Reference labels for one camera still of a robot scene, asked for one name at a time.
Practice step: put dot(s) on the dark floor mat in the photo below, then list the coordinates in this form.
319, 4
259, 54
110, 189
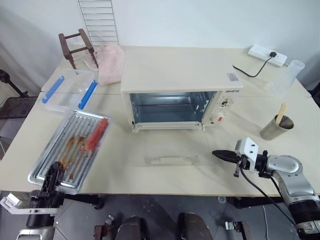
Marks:
17, 107

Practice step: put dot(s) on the brown wooden rack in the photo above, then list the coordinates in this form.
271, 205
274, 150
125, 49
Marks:
72, 48

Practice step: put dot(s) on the white power strip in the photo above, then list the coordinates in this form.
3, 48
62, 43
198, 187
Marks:
265, 53

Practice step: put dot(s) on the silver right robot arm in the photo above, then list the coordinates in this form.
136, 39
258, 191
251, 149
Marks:
290, 175

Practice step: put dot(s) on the cream toaster oven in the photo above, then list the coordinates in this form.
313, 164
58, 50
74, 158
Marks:
172, 72

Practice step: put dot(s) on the metal baking tray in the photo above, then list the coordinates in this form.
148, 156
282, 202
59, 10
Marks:
75, 140

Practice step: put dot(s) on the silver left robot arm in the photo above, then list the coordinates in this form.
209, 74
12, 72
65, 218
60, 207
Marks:
37, 226

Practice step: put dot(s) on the dark rounded shape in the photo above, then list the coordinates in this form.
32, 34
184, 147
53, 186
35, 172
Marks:
193, 227
132, 228

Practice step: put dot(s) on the metal cup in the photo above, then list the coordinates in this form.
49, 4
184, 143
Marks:
276, 131

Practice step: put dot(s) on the red sausage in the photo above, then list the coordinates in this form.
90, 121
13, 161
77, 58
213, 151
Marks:
97, 133

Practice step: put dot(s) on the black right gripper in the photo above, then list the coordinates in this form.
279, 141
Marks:
241, 163

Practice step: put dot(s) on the clear plastic measuring cup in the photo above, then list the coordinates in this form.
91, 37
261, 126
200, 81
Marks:
285, 78

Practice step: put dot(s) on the black metal stand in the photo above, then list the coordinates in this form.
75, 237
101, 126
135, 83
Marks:
12, 83

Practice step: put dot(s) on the pink striped cloth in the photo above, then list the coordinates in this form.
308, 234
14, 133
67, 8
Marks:
110, 63

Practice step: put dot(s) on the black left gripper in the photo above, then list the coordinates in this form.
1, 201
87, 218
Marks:
48, 198

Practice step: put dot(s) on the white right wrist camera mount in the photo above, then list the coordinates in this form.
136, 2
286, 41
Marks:
248, 150

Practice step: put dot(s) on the wooden chopsticks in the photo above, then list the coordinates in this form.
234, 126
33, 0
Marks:
282, 112

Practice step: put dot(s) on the clear plastic box blue clips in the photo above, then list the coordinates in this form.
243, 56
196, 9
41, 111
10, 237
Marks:
68, 88

